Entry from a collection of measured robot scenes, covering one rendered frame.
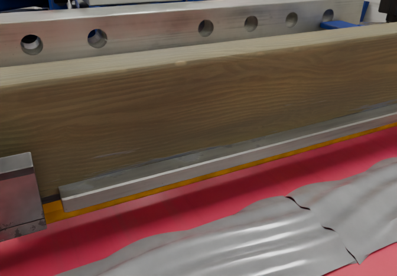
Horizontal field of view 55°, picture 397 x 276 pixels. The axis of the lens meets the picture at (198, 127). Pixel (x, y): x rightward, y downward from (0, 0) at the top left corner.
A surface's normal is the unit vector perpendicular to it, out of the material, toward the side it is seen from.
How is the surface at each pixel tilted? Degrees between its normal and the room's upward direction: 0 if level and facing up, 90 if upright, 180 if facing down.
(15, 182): 90
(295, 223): 30
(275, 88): 90
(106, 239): 0
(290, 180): 0
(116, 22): 90
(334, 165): 0
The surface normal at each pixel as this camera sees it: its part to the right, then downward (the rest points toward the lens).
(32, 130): 0.45, 0.42
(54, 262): 0.02, -0.88
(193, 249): 0.23, -0.51
